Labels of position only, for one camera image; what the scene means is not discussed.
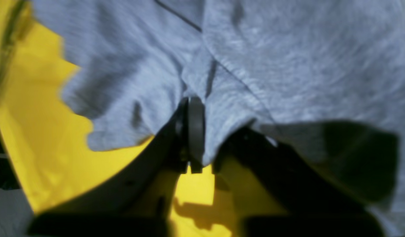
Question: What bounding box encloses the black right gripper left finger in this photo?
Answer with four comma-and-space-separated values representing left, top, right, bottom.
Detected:
27, 96, 205, 237

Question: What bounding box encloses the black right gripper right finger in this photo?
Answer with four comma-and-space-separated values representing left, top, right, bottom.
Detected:
213, 128, 384, 237

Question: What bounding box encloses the grey t-shirt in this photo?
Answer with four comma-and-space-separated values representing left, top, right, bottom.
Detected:
32, 0, 405, 237

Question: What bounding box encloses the yellow table cloth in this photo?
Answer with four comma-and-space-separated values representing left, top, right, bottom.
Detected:
0, 0, 288, 237

